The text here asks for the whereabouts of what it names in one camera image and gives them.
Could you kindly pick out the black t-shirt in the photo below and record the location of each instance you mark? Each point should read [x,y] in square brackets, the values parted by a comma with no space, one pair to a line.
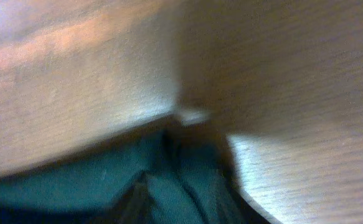
[156,179]

